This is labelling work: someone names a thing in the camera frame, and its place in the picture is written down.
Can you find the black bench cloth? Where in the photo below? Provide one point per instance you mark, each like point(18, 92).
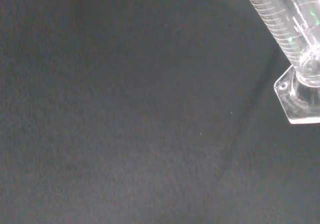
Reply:
point(125, 108)

